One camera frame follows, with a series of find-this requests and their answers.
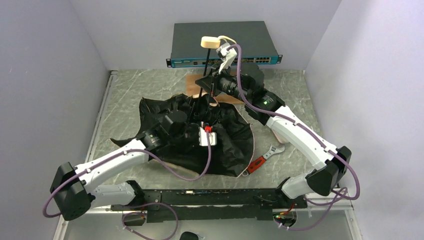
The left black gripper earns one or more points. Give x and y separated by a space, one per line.
194 125

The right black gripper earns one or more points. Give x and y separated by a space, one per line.
210 84

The beige black folding umbrella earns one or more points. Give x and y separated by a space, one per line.
235 140

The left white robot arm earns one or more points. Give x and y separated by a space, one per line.
77 189

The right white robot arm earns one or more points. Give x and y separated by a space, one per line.
328 161

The wooden base board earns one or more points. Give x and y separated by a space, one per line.
192 89

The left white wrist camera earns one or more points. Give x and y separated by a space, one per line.
207 137

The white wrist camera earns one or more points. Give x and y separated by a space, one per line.
207 137
227 55

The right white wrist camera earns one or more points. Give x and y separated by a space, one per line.
227 55

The grey network switch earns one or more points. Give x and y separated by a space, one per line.
253 37

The red handled adjustable wrench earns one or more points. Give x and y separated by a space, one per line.
257 163

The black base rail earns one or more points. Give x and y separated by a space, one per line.
215 204

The aluminium frame rail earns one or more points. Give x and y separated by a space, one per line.
62 224

